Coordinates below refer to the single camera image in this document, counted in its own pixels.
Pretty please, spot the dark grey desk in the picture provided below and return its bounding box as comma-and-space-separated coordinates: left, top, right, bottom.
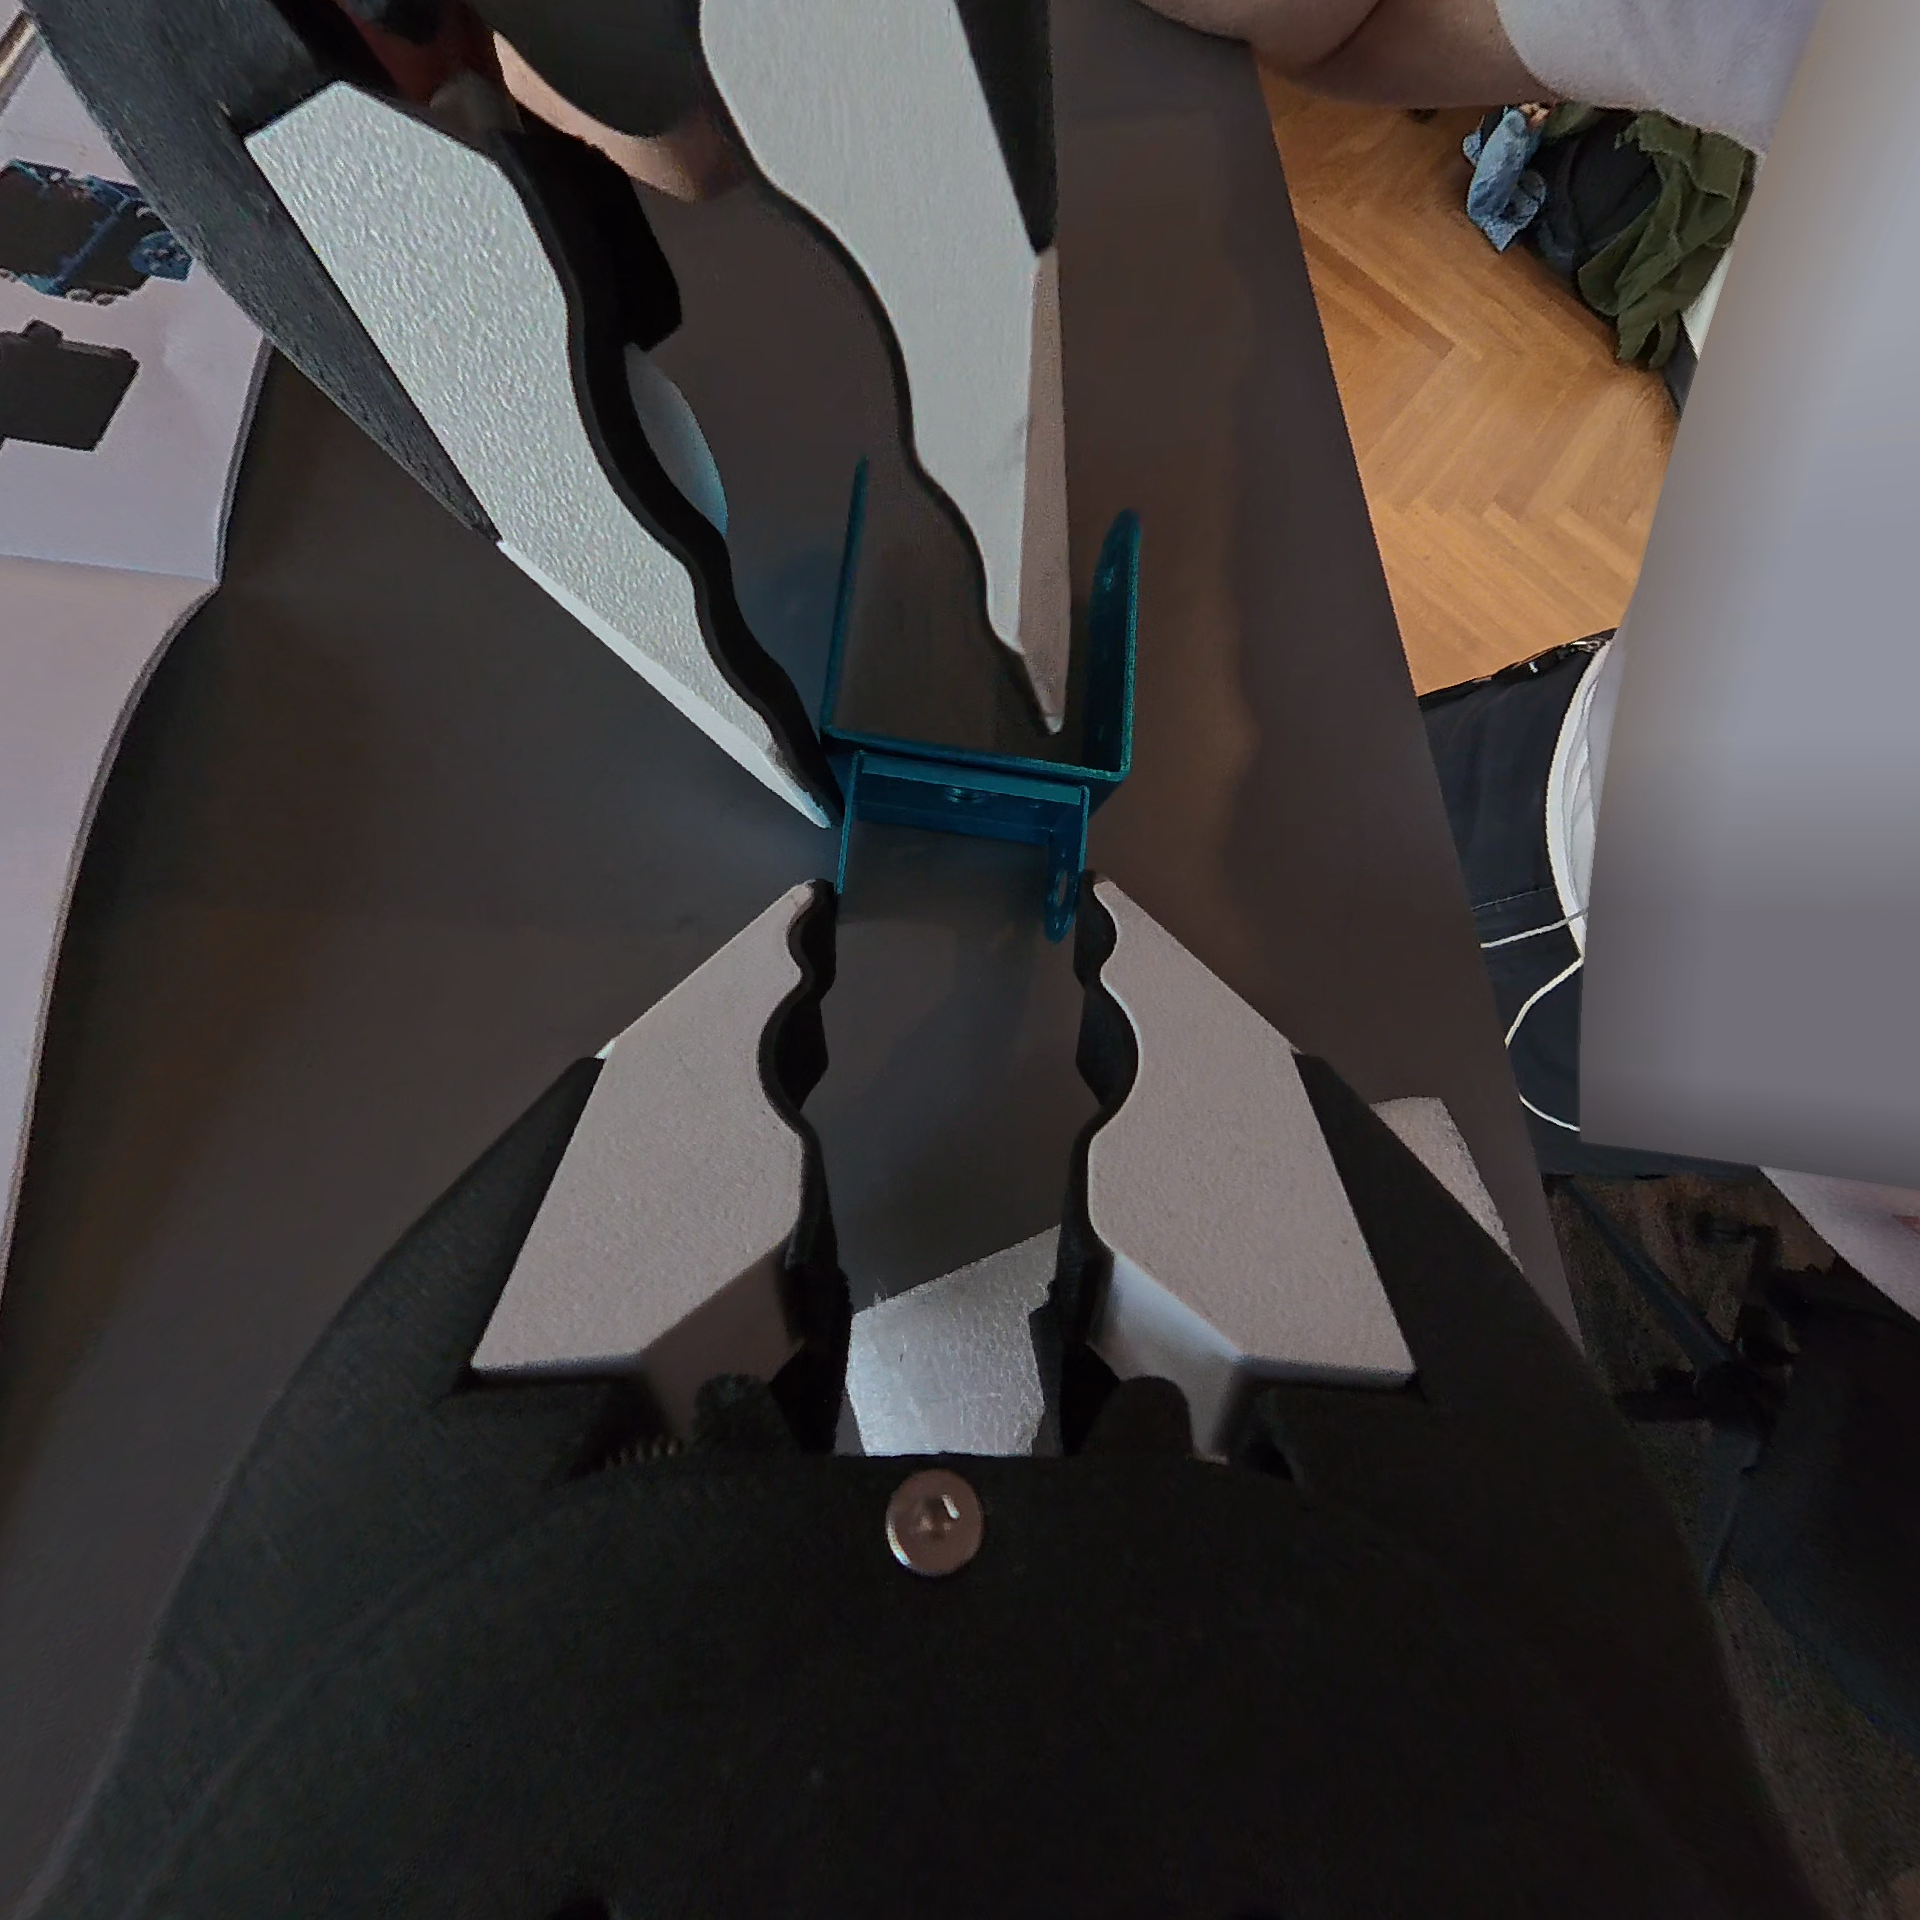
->
0, 0, 1587, 1920

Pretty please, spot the printed instruction manual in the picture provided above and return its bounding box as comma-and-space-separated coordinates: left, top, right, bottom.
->
0, 29, 278, 1290

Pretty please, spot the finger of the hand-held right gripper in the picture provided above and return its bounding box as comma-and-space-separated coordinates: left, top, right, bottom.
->
700, 0, 1073, 736
245, 79, 842, 832

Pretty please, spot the large blue metal U bracket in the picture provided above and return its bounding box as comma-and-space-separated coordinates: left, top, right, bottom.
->
824, 456, 1142, 783

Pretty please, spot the white foam square with hole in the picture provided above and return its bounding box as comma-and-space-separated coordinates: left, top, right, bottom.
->
844, 1098, 1517, 1456

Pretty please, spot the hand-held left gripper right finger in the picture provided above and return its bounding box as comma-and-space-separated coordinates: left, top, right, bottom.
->
1057, 877, 1422, 1453

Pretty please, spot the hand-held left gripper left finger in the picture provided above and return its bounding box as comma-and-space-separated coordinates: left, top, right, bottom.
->
468, 880, 846, 1402

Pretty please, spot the blue denim cloth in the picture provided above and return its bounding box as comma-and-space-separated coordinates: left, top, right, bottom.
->
1464, 105, 1561, 249

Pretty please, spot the green cloth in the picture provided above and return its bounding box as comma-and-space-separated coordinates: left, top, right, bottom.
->
1574, 112, 1758, 367

